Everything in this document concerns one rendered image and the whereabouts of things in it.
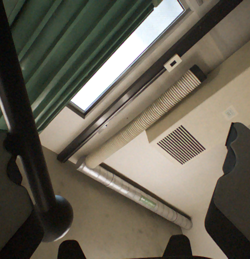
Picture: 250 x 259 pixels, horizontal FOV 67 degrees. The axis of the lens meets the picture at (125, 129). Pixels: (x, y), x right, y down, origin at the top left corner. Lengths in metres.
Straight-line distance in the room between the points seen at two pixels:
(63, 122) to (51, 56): 1.79
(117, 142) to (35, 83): 1.68
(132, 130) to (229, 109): 0.84
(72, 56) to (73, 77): 0.03
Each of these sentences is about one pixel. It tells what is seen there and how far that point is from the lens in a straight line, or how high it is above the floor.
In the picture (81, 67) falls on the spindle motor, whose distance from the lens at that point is 0.19.
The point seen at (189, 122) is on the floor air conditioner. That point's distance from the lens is 1.70.
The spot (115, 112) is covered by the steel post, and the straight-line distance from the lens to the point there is 1.74.
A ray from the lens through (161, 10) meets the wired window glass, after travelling 1.72.
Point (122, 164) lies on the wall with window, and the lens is 2.30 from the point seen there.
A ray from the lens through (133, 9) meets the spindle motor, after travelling 0.19.
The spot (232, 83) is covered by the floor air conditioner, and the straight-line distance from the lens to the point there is 1.68.
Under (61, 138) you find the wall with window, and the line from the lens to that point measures 2.08.
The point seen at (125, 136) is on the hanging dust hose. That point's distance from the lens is 1.80.
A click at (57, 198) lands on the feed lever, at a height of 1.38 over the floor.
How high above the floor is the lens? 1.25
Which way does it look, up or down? 21 degrees up
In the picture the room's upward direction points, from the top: 130 degrees counter-clockwise
